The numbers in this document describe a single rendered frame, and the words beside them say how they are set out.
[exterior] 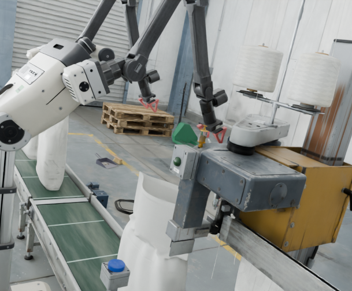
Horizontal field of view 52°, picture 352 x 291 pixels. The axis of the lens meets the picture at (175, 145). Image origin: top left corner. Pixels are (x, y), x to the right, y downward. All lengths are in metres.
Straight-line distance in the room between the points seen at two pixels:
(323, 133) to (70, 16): 7.69
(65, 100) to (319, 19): 6.44
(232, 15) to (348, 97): 7.88
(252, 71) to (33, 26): 7.40
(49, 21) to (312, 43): 5.37
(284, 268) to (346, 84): 0.66
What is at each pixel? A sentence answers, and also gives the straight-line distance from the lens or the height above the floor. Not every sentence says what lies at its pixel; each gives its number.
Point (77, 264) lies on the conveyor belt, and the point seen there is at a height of 0.38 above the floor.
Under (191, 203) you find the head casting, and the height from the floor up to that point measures 1.16.
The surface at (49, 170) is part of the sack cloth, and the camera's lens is 3.01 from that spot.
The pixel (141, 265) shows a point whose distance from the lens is 1.61.
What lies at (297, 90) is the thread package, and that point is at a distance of 1.22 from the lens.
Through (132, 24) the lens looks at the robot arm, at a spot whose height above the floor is 1.70.
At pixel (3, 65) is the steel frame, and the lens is 8.06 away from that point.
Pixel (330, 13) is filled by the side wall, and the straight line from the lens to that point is 7.39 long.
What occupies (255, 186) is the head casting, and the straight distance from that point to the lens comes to 0.97.
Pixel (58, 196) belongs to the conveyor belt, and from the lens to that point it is 2.96.
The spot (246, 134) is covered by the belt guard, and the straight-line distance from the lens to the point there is 1.15.
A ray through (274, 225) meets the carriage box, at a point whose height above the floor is 1.11.
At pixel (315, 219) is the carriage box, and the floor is 1.14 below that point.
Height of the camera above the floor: 1.60
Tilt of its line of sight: 14 degrees down
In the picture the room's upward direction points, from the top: 12 degrees clockwise
